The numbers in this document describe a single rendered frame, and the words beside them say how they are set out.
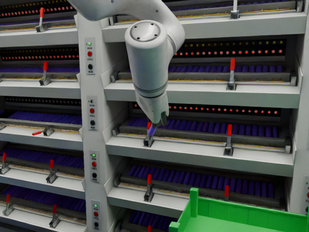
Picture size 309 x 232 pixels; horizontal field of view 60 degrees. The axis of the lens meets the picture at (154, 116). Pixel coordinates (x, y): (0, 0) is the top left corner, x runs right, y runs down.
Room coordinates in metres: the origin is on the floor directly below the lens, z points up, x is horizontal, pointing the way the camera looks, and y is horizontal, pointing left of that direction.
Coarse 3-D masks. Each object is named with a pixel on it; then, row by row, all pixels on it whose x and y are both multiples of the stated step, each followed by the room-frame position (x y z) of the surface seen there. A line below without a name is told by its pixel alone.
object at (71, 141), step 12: (0, 108) 1.33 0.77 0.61; (72, 108) 1.18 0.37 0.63; (0, 132) 1.12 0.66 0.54; (12, 132) 1.10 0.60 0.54; (24, 132) 1.09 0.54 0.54; (60, 132) 1.05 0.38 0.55; (36, 144) 1.06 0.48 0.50; (48, 144) 1.04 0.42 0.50; (60, 144) 1.01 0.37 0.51; (72, 144) 0.99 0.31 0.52
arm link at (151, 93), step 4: (132, 80) 0.63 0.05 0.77; (164, 84) 0.62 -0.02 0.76; (136, 88) 0.63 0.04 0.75; (160, 88) 0.62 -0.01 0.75; (164, 88) 0.63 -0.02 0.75; (140, 92) 0.62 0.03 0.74; (144, 92) 0.62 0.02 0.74; (148, 92) 0.61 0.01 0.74; (152, 92) 0.61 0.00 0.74; (156, 92) 0.62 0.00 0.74; (160, 92) 0.62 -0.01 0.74; (148, 96) 0.62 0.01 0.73; (152, 96) 0.62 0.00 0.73
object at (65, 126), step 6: (0, 120) 1.17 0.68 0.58; (6, 120) 1.16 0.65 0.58; (12, 120) 1.15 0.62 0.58; (18, 120) 1.15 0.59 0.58; (24, 120) 1.14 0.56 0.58; (18, 126) 1.12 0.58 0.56; (30, 126) 1.11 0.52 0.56; (36, 126) 1.10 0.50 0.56; (42, 126) 1.09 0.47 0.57; (54, 126) 1.07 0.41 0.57; (60, 126) 1.05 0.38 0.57; (66, 126) 1.04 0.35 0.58; (72, 126) 1.03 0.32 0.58; (78, 126) 1.03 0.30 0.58; (72, 132) 1.02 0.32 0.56
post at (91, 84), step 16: (80, 16) 0.96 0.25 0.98; (80, 32) 0.96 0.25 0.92; (96, 32) 0.94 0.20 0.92; (80, 48) 0.96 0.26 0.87; (96, 48) 0.94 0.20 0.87; (112, 48) 0.99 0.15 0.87; (80, 64) 0.96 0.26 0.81; (96, 64) 0.94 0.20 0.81; (112, 64) 0.99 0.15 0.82; (128, 64) 1.11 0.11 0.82; (80, 80) 0.96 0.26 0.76; (96, 80) 0.94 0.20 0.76; (112, 112) 0.98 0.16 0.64; (128, 112) 1.11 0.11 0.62; (96, 144) 0.94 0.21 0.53; (112, 160) 0.97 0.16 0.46; (128, 160) 1.10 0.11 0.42; (96, 192) 0.94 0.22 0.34; (112, 208) 0.97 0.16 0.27
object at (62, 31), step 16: (48, 0) 1.20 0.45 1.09; (64, 0) 1.16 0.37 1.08; (0, 16) 1.32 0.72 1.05; (16, 16) 1.29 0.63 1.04; (32, 16) 1.25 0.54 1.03; (48, 16) 1.22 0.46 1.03; (64, 16) 1.19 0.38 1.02; (0, 32) 1.16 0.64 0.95; (16, 32) 1.12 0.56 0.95; (32, 32) 1.07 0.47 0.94; (48, 32) 1.01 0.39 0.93; (64, 32) 0.98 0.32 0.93
